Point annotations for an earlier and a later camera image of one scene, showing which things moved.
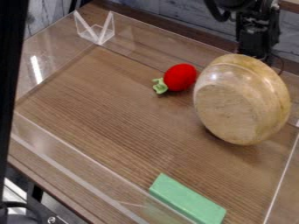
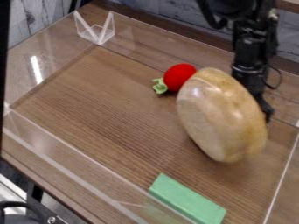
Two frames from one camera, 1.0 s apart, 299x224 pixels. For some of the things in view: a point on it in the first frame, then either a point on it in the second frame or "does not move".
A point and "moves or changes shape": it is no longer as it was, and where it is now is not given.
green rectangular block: [194, 205] does not move
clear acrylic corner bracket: [97, 33] does not move
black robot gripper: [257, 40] to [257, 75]
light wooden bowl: [242, 96] moves or changes shape
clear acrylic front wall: [98, 193] does not move
